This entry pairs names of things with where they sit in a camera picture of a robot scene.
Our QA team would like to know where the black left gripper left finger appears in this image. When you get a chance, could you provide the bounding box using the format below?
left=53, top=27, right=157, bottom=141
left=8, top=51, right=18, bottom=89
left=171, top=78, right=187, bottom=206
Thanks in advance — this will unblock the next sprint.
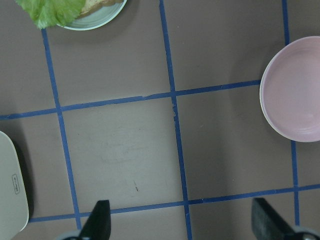
left=78, top=200, right=111, bottom=240

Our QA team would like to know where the pink plate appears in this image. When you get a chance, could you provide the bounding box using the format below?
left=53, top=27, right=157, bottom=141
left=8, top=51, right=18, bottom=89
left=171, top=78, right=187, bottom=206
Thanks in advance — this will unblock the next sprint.
left=259, top=36, right=320, bottom=143

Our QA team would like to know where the green plate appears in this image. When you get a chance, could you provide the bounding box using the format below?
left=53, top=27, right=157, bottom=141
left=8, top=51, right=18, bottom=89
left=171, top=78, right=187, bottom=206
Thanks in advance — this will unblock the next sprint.
left=58, top=0, right=127, bottom=31

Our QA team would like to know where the cream white toaster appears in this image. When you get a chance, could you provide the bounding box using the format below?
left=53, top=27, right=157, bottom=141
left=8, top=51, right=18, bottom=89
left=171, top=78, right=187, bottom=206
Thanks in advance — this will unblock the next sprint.
left=0, top=132, right=30, bottom=240

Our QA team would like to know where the green lettuce leaf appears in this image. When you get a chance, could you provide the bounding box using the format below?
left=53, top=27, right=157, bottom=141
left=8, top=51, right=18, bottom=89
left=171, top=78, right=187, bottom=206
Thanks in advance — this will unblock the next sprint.
left=15, top=0, right=86, bottom=30

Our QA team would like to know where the bread slice on plate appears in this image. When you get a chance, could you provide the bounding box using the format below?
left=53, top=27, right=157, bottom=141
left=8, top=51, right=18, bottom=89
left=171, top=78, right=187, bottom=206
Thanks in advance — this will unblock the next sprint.
left=78, top=0, right=123, bottom=18

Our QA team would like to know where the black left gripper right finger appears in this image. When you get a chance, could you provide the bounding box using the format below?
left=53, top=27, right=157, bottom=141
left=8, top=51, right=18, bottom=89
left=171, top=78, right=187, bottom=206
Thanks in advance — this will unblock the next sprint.
left=251, top=197, right=304, bottom=240

